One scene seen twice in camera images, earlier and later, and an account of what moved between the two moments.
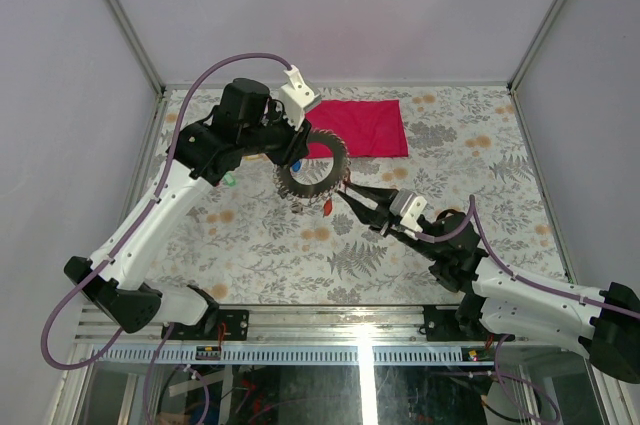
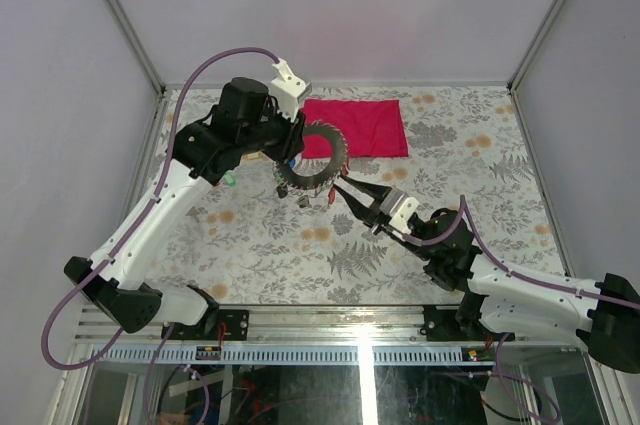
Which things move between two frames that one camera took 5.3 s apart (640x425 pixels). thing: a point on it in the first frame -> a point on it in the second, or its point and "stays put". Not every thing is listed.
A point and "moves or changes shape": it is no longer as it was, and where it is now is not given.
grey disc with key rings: (286, 183) moves or changes shape
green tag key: (229, 179) stays put
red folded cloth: (370, 128) stays put
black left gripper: (295, 144) stays put
